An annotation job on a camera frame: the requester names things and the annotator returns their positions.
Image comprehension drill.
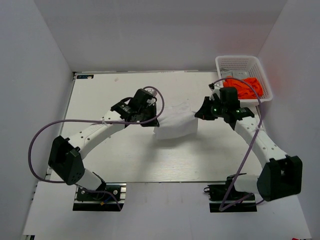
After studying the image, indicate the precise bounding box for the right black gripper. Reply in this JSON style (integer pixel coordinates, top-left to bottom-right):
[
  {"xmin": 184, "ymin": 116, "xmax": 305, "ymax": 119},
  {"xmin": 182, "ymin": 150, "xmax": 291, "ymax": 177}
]
[{"xmin": 195, "ymin": 96, "xmax": 227, "ymax": 121}]

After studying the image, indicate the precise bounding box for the white t shirt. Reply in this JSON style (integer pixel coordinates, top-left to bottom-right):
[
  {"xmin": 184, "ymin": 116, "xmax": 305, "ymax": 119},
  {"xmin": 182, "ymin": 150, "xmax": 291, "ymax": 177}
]
[{"xmin": 153, "ymin": 102, "xmax": 198, "ymax": 141}]

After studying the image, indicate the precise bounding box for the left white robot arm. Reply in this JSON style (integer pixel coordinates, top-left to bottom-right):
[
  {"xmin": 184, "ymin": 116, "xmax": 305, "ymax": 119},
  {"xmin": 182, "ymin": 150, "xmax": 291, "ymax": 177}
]
[{"xmin": 48, "ymin": 86, "xmax": 161, "ymax": 200}]

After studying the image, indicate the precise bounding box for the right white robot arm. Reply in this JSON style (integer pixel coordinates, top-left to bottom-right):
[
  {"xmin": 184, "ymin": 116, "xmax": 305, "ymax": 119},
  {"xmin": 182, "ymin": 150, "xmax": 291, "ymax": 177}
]
[{"xmin": 194, "ymin": 87, "xmax": 303, "ymax": 202}]

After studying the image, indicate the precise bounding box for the orange t shirt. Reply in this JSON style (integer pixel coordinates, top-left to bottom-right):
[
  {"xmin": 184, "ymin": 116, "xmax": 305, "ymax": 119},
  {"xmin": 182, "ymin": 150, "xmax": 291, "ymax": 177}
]
[{"xmin": 223, "ymin": 77, "xmax": 264, "ymax": 100}]

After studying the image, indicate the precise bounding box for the grey cloth in basket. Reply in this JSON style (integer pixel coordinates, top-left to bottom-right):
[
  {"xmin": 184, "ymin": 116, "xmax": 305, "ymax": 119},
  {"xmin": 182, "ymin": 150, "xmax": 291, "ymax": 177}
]
[{"xmin": 220, "ymin": 69, "xmax": 250, "ymax": 80}]

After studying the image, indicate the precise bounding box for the white plastic basket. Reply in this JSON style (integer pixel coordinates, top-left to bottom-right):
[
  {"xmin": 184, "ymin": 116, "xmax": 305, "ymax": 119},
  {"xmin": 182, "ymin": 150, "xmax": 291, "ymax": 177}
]
[{"xmin": 215, "ymin": 55, "xmax": 273, "ymax": 103}]

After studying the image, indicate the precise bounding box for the blue label sticker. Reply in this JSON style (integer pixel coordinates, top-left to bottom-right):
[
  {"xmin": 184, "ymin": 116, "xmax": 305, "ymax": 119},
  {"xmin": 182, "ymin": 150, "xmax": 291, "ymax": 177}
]
[{"xmin": 76, "ymin": 74, "xmax": 94, "ymax": 80}]

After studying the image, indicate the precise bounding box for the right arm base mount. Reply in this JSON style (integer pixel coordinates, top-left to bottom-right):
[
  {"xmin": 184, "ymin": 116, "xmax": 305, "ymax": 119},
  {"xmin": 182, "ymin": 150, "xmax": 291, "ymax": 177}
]
[{"xmin": 202, "ymin": 174, "xmax": 258, "ymax": 214}]

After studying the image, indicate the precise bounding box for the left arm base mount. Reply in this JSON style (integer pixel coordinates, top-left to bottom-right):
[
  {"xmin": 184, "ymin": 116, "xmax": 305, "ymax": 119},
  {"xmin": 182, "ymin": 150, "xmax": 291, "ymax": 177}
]
[{"xmin": 72, "ymin": 183, "xmax": 127, "ymax": 212}]

